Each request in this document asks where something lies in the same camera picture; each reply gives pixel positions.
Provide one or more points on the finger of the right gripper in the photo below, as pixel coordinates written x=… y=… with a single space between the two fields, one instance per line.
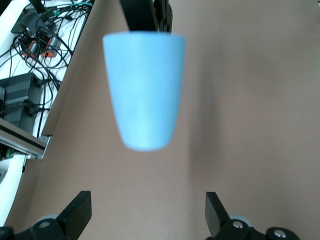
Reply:
x=163 y=15
x=140 y=15

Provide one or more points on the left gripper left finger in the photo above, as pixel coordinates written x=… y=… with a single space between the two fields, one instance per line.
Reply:
x=77 y=215

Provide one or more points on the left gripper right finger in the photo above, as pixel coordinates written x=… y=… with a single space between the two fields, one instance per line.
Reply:
x=217 y=220

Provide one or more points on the light blue plastic cup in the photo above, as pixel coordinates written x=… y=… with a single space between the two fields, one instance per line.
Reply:
x=145 y=87

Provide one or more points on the aluminium profile beam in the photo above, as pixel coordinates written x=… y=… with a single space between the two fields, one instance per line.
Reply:
x=22 y=143

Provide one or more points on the brown table cover sheet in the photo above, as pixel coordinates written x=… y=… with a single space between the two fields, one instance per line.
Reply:
x=237 y=125

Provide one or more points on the orange and black device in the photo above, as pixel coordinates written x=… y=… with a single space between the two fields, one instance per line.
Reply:
x=37 y=48

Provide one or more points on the dark grey flat plate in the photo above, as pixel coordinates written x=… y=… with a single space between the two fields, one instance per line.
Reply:
x=27 y=21

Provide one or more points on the dark grey electronics box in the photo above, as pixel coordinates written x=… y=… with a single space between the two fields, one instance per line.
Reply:
x=17 y=97

